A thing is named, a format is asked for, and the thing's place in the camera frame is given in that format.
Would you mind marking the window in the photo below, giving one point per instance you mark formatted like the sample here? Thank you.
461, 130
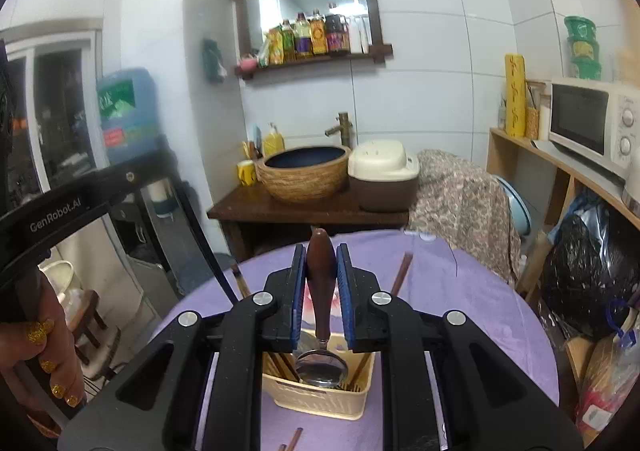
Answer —
60, 121

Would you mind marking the dark wooden vanity table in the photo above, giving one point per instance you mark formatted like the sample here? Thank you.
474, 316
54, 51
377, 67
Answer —
280, 213

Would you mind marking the yellow mug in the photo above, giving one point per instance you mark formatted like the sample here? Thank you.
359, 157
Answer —
246, 173

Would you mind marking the yellow soap bottle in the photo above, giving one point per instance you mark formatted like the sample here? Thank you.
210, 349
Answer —
273, 143

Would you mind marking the purple label bottle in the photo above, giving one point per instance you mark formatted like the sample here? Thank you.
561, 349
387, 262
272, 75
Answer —
303, 38

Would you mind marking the white bottle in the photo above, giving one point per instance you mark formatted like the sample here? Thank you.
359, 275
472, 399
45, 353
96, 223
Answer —
359, 36

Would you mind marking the bunch of wooden chopsticks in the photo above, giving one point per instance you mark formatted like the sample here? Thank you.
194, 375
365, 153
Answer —
402, 273

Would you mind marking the wooden framed mirror shelf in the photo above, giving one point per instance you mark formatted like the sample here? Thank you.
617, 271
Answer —
375, 6

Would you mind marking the wooden shelf unit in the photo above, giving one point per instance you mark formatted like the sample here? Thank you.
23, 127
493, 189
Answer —
505, 156

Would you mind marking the black plastic bag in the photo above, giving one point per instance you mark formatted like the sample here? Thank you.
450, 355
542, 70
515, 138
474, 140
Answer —
590, 276

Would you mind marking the water dispenser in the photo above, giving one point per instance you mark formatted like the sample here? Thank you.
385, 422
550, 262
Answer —
165, 241

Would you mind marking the beige perforated cutlery holder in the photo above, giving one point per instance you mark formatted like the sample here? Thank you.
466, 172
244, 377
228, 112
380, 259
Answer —
320, 403

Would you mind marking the yellow green snack packet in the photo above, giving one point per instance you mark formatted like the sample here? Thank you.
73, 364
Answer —
272, 48

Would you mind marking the floral patterned cloth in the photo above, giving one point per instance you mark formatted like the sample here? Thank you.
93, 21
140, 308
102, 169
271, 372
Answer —
460, 201

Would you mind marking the glass jar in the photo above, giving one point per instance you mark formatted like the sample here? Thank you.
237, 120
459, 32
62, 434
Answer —
534, 116

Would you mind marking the blue plastic basin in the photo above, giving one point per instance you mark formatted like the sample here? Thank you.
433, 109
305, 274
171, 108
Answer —
515, 206

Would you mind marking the woven sink basin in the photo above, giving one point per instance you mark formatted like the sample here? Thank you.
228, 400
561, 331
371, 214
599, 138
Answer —
305, 181

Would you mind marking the person's left hand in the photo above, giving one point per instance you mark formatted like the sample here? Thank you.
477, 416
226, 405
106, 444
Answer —
50, 356

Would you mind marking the dark sauce bottle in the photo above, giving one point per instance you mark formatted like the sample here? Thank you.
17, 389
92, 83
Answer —
337, 33

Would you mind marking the orange label bottle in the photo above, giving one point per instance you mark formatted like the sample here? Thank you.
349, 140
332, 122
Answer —
318, 36

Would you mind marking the beige brown rice cooker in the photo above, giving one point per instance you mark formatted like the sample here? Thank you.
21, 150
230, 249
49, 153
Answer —
382, 181

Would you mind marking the purple floral tablecloth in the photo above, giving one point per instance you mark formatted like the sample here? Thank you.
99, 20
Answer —
475, 311

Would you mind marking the white microwave oven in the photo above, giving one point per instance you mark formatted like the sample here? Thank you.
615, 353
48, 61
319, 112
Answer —
580, 118

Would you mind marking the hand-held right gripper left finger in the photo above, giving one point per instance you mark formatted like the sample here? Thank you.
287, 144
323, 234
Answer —
296, 296

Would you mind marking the blue water jug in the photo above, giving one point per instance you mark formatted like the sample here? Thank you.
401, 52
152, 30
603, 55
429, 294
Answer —
125, 116

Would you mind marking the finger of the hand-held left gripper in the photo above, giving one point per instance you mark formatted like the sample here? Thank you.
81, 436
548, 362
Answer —
200, 223

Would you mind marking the clear bag of packets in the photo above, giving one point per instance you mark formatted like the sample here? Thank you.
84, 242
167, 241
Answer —
610, 391

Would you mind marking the tall yellow packet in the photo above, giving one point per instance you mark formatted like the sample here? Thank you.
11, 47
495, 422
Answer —
515, 96

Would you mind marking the dark wooden stool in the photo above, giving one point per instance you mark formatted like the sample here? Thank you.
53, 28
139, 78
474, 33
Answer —
87, 316

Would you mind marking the pink bowl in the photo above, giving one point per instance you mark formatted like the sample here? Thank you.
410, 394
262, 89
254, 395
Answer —
248, 65

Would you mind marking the bronze faucet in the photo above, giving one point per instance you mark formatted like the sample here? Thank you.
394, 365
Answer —
344, 128

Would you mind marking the yellow oil bottle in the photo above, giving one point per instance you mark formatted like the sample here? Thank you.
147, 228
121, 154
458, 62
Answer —
288, 43

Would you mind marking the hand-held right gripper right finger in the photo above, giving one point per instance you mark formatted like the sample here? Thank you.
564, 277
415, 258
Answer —
345, 296

